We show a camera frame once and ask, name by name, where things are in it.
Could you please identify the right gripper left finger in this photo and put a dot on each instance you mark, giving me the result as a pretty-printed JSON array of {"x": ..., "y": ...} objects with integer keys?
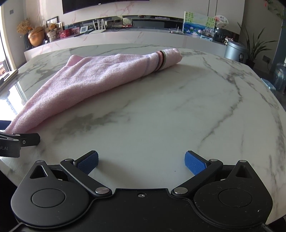
[{"x": 79, "y": 170}]

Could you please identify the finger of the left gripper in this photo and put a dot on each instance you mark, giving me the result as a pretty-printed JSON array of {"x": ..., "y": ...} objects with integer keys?
[
  {"x": 4, "y": 124},
  {"x": 20, "y": 140}
]

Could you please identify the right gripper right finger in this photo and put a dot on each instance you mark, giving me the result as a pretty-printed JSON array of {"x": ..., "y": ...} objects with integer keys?
[{"x": 202, "y": 169}]

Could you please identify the pink terry towel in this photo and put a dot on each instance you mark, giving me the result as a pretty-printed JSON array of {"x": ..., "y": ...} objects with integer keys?
[{"x": 83, "y": 77}]

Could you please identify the wooden tray with knife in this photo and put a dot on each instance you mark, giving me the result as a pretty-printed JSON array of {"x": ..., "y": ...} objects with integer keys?
[{"x": 8, "y": 77}]

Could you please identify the brown round vase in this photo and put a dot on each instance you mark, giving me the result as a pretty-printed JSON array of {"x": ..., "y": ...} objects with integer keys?
[{"x": 36, "y": 36}]

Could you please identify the teddy bear toy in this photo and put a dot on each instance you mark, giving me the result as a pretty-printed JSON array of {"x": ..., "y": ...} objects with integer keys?
[{"x": 53, "y": 32}]

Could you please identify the light blue plastic stool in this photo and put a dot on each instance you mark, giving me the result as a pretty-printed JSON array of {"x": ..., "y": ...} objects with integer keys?
[{"x": 270, "y": 86}]

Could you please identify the red gift box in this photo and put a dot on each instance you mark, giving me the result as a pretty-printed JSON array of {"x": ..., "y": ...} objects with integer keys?
[{"x": 64, "y": 33}]

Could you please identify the blue water jug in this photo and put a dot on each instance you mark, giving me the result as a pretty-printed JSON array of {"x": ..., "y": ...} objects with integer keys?
[{"x": 279, "y": 77}]

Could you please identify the silver metal trash bin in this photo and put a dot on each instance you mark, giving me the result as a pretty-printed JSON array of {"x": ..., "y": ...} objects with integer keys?
[{"x": 236, "y": 51}]

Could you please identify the small white digital clock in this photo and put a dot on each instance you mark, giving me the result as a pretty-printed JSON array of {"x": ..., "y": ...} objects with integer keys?
[{"x": 84, "y": 29}]

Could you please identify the green potted plant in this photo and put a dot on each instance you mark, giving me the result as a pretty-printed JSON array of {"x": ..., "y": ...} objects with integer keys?
[{"x": 254, "y": 45}]

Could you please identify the white wifi router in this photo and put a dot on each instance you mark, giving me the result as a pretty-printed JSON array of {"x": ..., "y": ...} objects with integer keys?
[{"x": 98, "y": 26}]

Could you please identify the lotus painting with calligraphy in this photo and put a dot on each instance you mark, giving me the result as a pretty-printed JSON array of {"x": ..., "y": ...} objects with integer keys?
[{"x": 198, "y": 26}]

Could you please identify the white paper fan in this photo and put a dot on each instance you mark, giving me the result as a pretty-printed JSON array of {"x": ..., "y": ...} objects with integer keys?
[{"x": 221, "y": 22}]

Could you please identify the black wall television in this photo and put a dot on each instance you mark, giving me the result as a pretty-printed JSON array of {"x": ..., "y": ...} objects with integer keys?
[{"x": 73, "y": 5}]

